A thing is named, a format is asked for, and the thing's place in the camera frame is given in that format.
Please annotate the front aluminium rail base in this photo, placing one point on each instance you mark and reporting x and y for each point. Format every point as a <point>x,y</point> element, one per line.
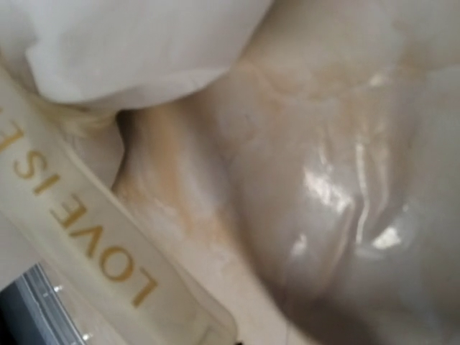
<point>40,308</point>

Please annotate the cream printed ribbon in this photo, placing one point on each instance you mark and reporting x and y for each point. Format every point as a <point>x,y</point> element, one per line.
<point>80,228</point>

